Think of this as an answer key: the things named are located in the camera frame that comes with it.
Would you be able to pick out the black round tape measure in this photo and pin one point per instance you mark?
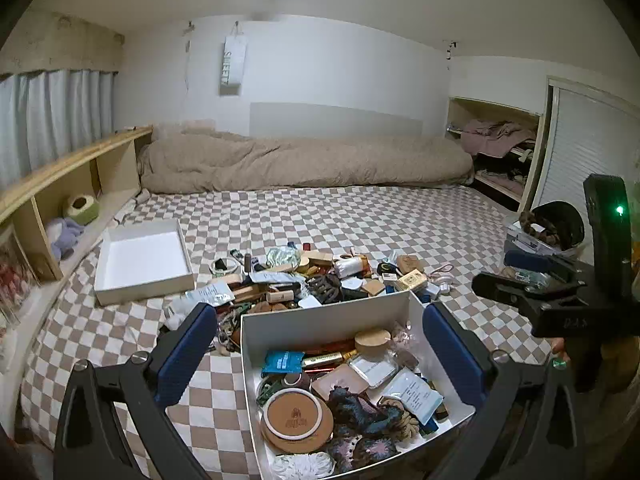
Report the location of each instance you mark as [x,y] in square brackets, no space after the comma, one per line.
[386,268]

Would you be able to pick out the silver white rolled pouch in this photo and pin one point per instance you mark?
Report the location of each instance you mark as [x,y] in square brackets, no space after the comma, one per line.
[350,266]

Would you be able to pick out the round wooden lid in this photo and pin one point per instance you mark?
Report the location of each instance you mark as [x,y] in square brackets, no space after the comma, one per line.
[374,344]

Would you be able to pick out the floral printed pouch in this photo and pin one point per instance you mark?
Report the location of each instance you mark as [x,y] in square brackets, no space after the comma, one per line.
[15,270]

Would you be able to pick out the beige curtain valance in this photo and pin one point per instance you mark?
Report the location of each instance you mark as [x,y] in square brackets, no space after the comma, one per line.
[65,40]

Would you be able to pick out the white cardboard box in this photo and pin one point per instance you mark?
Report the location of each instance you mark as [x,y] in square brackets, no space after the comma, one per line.
[320,322]

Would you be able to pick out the purple plush toy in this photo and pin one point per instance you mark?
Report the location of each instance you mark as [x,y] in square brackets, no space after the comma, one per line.
[65,240]

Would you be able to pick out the clear lid square tin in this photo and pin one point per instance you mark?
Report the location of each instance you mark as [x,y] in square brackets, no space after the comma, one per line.
[374,370]

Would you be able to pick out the brown cylinder tube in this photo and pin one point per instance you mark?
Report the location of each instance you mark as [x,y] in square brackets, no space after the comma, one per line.
[247,262]

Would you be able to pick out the oval light wooden box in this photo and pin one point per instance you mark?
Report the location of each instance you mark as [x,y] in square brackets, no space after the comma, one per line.
[225,280]

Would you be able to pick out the white hanging paper bag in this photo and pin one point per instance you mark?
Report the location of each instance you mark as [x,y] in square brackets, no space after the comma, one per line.
[231,67]

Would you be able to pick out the dark crocheted yarn scrunchie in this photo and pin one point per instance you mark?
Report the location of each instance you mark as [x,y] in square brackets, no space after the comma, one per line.
[357,410]

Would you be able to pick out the rectangular wooden block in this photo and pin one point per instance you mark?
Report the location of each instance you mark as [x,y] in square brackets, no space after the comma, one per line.
[320,259]

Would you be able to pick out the checkered bed sheet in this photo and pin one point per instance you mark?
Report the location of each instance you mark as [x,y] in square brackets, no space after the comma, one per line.
[300,210]

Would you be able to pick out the light blue mask packet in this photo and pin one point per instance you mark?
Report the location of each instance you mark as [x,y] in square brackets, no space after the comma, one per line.
[415,394]

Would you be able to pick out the pale blue flat packet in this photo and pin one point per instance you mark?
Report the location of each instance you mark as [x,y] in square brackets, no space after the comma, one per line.
[270,277]

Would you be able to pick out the small white printed box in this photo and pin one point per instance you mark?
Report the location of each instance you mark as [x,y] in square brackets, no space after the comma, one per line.
[411,280]

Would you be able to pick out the blue wipe packet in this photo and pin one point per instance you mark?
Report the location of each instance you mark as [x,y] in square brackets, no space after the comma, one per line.
[282,361]

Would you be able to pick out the pink eyelash curler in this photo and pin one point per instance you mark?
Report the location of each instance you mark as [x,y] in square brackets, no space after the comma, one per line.
[442,275]

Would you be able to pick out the white text paper packet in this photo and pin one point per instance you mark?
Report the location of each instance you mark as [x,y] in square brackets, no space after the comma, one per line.
[210,294]

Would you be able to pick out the white yarn bundle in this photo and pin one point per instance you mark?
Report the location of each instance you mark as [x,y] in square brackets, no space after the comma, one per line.
[302,467]

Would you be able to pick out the pink folded clothes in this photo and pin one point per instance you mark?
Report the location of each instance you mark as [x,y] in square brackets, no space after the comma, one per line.
[492,137]

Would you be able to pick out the light wooden square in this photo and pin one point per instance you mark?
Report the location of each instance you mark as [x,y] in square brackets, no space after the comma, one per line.
[373,287]

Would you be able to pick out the brown tape roll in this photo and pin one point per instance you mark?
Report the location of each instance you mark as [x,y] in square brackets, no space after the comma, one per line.
[296,381]

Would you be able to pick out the grey wall panel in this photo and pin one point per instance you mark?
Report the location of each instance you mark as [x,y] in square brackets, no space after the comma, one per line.
[340,119]

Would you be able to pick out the wooden headboard shelf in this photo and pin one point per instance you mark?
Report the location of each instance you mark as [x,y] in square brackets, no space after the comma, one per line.
[75,165]

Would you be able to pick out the shallow white box lid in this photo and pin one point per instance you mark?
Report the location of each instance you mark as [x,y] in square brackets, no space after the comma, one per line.
[145,255]

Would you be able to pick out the white sliding door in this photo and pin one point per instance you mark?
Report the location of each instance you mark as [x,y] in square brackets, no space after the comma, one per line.
[585,135]

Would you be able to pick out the clear plastic storage box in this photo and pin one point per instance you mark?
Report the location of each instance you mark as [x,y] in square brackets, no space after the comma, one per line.
[525,247]

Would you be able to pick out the white charger plug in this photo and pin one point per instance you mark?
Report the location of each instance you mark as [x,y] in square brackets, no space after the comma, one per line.
[440,290]

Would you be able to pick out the pink square card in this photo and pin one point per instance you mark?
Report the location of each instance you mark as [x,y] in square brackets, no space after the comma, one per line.
[337,379]

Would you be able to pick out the beige lipstick box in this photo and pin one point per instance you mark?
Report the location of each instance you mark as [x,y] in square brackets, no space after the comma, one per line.
[282,296]

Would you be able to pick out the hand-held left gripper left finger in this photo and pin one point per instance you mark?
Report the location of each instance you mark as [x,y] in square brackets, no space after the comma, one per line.
[182,355]

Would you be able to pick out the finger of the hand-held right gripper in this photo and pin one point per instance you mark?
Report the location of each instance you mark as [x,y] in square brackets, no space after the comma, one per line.
[505,290]
[535,261]

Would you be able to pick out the round cork coaster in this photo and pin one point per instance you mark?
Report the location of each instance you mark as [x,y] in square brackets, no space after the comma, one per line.
[297,417]

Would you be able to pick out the white round compact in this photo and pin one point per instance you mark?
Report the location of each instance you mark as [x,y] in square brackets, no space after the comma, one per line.
[353,285]

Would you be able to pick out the iridescent green foil bag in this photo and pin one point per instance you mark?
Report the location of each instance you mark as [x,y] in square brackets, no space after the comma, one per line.
[282,256]

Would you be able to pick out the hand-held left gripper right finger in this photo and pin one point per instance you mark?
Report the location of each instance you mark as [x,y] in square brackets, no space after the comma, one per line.
[455,355]

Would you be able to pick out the white flat rectangular box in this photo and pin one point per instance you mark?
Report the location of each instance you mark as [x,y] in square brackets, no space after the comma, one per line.
[311,302]

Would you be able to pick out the closet shelf unit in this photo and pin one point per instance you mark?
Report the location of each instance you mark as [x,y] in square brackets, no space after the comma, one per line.
[530,170]

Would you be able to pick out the grey white curtain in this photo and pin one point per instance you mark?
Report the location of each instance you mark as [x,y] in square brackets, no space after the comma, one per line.
[50,120]

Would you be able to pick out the person's right hand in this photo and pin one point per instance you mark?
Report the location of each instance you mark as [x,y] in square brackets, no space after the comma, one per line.
[620,360]

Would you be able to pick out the beige fluffy duvet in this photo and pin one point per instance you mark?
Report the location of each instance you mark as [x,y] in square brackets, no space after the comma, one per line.
[300,160]

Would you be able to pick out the brown hair claw clip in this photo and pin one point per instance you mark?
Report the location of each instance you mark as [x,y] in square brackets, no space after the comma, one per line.
[324,290]

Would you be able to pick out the carved wooden plaque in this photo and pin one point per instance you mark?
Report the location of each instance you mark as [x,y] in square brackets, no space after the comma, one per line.
[411,263]

